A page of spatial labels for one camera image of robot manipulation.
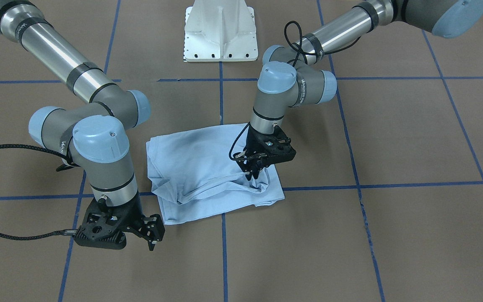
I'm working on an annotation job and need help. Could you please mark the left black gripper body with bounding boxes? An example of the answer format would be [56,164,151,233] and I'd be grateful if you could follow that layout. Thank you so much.
[233,124,269,172]

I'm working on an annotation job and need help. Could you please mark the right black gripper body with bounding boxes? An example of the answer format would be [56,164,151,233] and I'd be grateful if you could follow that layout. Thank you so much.
[83,195,165,242]

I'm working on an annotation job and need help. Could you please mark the light blue polo shirt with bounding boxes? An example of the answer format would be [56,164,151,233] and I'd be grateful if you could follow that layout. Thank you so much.
[146,124,284,225]

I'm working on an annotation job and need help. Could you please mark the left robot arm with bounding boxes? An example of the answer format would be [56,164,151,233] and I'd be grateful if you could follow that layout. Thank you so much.
[230,0,483,180]

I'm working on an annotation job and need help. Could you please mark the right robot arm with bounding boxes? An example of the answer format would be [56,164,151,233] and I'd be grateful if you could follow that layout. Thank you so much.
[0,0,165,250]

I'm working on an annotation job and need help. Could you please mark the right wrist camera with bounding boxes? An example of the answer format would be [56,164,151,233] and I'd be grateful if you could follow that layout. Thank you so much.
[73,213,127,249]

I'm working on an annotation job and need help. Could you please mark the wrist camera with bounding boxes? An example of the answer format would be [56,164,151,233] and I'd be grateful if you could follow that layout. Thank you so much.
[73,213,127,249]
[262,125,296,166]

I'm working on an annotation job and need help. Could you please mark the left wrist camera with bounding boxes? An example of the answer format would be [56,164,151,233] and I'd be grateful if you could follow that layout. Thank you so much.
[262,125,296,166]

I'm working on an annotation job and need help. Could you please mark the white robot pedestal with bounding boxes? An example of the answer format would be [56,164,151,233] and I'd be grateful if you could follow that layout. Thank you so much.
[183,0,259,62]

